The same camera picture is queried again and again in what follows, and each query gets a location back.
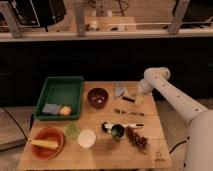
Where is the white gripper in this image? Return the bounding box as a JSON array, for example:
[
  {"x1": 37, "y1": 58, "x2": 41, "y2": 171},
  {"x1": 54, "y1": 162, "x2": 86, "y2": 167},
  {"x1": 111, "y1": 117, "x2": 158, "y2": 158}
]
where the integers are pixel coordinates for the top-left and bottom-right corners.
[{"x1": 134, "y1": 79, "x2": 153, "y2": 106}]

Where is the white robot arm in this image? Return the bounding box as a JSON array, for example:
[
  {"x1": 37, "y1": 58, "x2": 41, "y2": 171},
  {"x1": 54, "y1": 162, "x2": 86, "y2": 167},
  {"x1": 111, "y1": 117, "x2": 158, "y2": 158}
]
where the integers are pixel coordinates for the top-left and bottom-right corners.
[{"x1": 137, "y1": 67, "x2": 213, "y2": 171}]

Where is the dark green metal cup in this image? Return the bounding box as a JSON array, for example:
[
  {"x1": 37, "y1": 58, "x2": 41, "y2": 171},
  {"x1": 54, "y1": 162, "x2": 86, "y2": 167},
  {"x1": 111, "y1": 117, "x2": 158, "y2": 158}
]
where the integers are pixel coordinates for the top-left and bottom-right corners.
[{"x1": 111, "y1": 124, "x2": 125, "y2": 141}]

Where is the white paper cup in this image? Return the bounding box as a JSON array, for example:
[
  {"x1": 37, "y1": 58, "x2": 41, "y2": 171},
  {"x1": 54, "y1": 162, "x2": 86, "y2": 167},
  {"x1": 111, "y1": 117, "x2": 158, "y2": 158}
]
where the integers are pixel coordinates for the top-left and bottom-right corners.
[{"x1": 77, "y1": 129, "x2": 96, "y2": 149}]

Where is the metal fork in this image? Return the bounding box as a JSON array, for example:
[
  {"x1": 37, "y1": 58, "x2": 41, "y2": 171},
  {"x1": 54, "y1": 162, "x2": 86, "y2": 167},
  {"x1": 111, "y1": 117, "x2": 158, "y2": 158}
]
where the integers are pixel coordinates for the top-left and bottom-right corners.
[{"x1": 114, "y1": 109, "x2": 144, "y2": 116}]

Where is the brown grape bunch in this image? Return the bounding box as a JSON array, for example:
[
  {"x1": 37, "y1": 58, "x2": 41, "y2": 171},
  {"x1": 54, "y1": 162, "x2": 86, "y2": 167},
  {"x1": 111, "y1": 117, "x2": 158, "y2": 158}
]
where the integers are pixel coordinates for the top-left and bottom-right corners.
[{"x1": 126, "y1": 126, "x2": 148, "y2": 153}]

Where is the dark red bowl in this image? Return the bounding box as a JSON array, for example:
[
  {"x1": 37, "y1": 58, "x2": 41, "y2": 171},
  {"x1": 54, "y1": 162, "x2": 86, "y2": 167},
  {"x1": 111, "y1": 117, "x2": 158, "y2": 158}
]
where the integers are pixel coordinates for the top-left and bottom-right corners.
[{"x1": 87, "y1": 88, "x2": 108, "y2": 109}]

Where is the white black marker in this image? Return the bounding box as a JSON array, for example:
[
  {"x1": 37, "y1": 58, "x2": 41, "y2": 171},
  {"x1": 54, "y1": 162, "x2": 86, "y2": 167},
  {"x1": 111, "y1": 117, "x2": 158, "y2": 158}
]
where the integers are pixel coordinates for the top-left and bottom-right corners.
[{"x1": 101, "y1": 122, "x2": 144, "y2": 133}]

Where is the green lid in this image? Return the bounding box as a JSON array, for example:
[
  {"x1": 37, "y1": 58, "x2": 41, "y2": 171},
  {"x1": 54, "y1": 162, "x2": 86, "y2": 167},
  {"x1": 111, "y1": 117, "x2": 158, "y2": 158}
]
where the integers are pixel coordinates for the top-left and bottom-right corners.
[{"x1": 65, "y1": 123, "x2": 80, "y2": 138}]

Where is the yellow orange fruit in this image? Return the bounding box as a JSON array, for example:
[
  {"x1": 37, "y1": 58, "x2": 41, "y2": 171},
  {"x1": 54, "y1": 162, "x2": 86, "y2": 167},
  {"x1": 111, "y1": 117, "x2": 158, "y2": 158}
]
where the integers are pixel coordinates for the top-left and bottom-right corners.
[{"x1": 59, "y1": 106, "x2": 72, "y2": 116}]

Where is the green plastic tray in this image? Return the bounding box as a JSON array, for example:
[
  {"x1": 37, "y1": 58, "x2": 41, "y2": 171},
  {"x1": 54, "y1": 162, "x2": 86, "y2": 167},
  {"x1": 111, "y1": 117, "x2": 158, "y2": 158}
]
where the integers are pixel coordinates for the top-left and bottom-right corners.
[{"x1": 34, "y1": 76, "x2": 83, "y2": 121}]

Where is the blue grey sponge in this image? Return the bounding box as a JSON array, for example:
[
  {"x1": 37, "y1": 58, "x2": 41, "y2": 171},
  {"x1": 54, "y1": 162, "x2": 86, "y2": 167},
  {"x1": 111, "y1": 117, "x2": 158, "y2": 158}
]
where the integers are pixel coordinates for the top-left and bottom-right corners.
[{"x1": 42, "y1": 103, "x2": 61, "y2": 115}]

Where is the orange clay bowl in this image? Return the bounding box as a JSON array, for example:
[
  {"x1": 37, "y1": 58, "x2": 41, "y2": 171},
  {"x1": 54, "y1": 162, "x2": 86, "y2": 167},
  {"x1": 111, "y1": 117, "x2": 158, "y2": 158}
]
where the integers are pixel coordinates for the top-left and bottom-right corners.
[{"x1": 30, "y1": 127, "x2": 65, "y2": 160}]

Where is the yellow corn cob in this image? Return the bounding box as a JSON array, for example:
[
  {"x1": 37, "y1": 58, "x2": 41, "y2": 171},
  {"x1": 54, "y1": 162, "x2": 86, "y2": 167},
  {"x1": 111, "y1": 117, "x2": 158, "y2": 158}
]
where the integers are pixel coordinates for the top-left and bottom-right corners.
[{"x1": 30, "y1": 140, "x2": 59, "y2": 150}]

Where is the black box background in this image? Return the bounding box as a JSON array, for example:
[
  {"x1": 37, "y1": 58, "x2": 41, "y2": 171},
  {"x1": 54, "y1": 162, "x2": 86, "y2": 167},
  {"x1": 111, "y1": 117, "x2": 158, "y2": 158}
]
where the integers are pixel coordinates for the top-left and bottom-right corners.
[{"x1": 10, "y1": 0, "x2": 66, "y2": 27}]

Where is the black cable on floor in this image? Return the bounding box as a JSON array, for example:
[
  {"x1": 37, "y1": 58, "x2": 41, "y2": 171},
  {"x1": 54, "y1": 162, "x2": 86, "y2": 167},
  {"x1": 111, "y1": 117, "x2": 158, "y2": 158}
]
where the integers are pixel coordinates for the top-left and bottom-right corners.
[{"x1": 168, "y1": 139, "x2": 188, "y2": 155}]

